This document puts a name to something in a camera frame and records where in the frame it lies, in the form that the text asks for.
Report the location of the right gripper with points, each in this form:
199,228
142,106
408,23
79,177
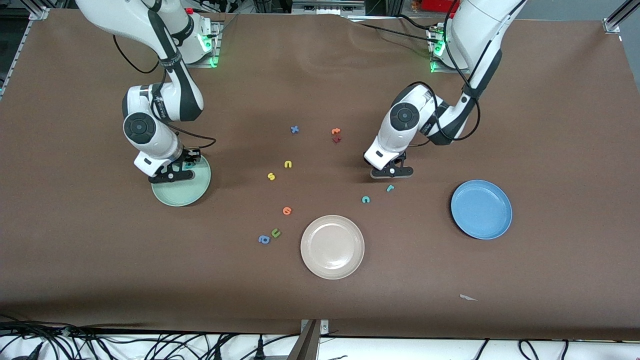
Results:
186,156

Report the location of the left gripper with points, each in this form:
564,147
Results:
397,160

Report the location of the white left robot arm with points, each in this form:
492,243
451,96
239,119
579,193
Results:
405,117

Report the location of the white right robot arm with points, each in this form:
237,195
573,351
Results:
150,125

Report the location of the green round plate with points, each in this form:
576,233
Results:
195,190

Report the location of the blue round plate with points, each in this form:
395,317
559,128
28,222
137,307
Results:
481,209

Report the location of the beige round plate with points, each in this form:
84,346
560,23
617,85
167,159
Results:
332,246

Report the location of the blue foam letter a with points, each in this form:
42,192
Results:
264,239

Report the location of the green foam letter u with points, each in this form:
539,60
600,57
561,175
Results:
275,234

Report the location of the white paper scrap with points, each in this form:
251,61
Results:
467,297

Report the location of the red box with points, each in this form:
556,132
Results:
437,5

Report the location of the black power plug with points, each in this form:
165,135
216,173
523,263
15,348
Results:
217,353
34,353
260,350

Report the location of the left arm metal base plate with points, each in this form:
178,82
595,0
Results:
440,70

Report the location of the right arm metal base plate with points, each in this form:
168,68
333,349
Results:
216,45

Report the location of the grey metal frame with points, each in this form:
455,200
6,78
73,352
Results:
325,7

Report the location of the aluminium profile with bracket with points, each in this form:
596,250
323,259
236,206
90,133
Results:
309,342

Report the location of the aluminium table frame rail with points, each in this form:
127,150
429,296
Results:
37,13
617,17

